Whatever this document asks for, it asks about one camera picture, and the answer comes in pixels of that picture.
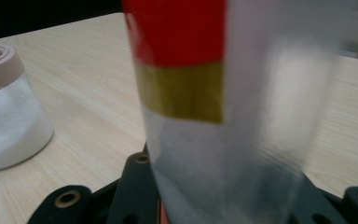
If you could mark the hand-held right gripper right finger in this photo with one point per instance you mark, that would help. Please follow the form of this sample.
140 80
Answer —
315 208

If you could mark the glass jar with beige collar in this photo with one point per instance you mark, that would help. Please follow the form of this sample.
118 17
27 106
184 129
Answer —
0 73

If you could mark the clear bottle with red label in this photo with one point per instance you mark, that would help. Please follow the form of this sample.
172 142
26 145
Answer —
180 37

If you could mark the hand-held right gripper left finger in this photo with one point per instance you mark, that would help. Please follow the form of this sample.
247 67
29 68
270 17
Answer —
135 193

